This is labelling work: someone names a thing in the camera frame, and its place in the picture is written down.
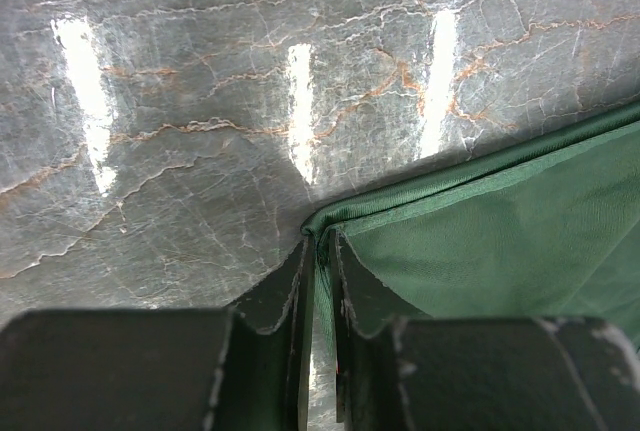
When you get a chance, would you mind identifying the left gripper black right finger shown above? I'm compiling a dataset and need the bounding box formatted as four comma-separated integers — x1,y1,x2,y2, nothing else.
329,232,639,430

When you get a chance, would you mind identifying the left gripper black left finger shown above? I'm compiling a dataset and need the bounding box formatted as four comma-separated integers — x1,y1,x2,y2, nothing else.
1,240,314,430

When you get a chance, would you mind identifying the dark green cloth napkin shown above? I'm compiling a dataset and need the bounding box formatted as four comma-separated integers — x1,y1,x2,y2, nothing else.
302,103,639,344

